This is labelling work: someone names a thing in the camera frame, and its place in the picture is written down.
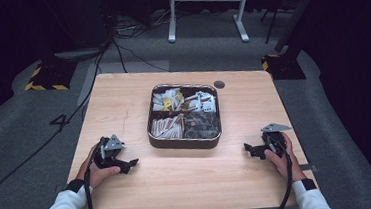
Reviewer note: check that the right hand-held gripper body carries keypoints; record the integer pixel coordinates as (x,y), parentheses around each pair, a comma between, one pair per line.
(274,142)

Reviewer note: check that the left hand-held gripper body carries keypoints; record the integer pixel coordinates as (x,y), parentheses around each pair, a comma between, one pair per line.
(109,155)

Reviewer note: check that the dark brown compartment box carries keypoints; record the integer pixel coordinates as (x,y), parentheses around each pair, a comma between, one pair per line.
(183,144)

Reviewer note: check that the person's left hand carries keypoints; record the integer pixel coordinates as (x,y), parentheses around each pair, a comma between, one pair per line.
(97,176)

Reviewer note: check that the person's right hand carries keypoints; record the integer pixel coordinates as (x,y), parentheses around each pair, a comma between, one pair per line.
(287,166)

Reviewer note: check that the black wristband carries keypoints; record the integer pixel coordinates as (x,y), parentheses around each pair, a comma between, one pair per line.
(74,186)
(309,184)

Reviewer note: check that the pile of brown white stick sachets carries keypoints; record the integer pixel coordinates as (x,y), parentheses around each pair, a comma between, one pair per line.
(167,128)

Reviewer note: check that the pile of dark packets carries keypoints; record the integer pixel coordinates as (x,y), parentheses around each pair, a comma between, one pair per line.
(203,126)

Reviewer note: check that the pile of white printed packets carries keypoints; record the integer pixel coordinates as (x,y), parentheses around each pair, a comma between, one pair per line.
(203,101)

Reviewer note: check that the pile of white yellow tea bags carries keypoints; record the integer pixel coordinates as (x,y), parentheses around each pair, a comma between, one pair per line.
(168,101)

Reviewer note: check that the dark round table grommet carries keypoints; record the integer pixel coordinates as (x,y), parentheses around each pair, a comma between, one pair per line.
(219,84)

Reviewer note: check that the black yellow striped stand base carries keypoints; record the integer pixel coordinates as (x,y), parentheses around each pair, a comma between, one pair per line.
(49,78)
(282,68)

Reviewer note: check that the black tripod legs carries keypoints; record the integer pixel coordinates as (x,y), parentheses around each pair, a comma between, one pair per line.
(272,20)

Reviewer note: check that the grey table edge bracket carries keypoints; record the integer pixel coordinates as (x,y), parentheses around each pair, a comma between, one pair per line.
(309,167)

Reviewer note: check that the black slanted post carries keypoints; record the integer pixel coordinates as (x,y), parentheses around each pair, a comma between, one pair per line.
(300,12)

